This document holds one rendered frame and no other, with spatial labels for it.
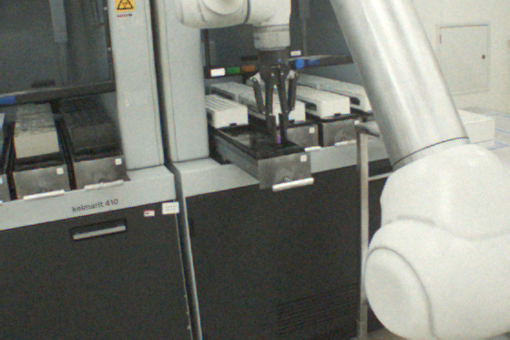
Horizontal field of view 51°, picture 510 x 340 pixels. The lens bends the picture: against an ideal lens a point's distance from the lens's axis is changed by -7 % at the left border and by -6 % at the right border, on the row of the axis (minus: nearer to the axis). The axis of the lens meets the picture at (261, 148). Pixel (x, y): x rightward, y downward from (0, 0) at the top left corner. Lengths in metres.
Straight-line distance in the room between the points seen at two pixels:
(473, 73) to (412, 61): 2.97
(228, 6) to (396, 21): 0.64
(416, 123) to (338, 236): 1.15
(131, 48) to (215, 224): 0.53
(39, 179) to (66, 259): 0.23
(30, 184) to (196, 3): 0.61
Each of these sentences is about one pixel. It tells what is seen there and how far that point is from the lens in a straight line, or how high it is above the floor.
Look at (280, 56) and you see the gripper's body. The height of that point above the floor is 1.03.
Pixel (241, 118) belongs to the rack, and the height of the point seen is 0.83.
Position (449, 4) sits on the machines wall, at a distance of 3.49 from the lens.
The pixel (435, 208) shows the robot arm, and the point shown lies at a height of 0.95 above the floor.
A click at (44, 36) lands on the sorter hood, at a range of 1.49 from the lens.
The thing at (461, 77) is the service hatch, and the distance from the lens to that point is 3.58.
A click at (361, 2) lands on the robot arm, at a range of 0.71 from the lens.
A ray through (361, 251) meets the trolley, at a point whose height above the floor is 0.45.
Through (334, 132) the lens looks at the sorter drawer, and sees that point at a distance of 1.67.
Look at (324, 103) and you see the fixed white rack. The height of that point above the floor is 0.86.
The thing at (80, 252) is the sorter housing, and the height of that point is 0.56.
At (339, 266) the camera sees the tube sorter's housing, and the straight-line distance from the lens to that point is 1.82.
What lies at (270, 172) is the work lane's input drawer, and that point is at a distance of 1.32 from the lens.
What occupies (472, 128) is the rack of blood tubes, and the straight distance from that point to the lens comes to 1.30.
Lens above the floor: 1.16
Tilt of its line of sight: 15 degrees down
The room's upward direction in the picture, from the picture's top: 4 degrees counter-clockwise
